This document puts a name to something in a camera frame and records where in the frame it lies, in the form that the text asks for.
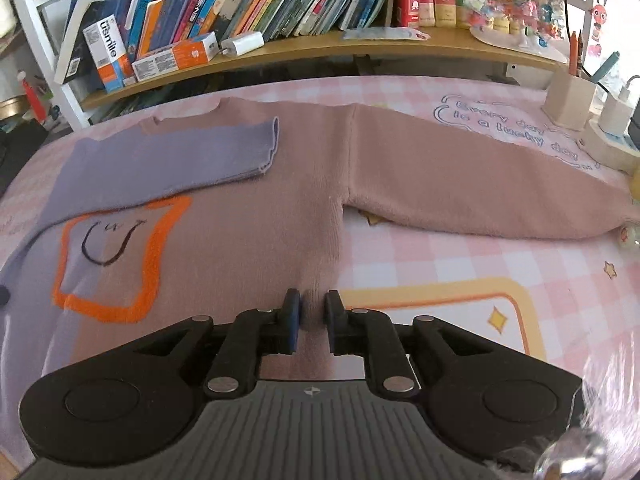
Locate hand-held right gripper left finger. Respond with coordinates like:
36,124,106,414
129,288,303,400

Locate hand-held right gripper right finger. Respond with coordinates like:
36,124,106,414
324,290,501,397

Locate pink and purple sweater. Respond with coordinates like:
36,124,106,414
0,96,638,461

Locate pink checked printed table mat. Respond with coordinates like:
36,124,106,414
0,76,640,461

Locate gold round tin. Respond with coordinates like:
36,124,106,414
0,97,29,122

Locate tall white orange box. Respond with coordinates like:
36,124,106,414
82,14,137,94

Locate shiny round button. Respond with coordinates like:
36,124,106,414
534,429,608,480

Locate wooden shelf board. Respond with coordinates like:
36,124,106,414
80,26,566,111

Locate white paper roll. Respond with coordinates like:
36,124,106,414
0,0,17,37

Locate white charger block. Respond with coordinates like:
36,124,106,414
220,30,265,57

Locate long white orange box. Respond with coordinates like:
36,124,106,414
131,31,221,83

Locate flat plastic packet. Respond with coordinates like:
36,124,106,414
342,27,431,42

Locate pink fluffy sleeve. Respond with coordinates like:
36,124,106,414
575,350,640,480

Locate beige pen holder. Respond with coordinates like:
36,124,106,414
542,71,599,132

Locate white power strip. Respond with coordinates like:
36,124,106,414
579,119,640,172

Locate white plug adapter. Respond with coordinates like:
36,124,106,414
597,75,640,137

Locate orange pencil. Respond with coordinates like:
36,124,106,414
568,30,582,79

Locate teal pen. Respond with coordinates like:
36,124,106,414
589,51,622,84

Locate white shelf frame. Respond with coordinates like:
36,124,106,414
4,0,95,131

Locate cartoon wall sticker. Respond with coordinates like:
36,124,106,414
587,2,617,59

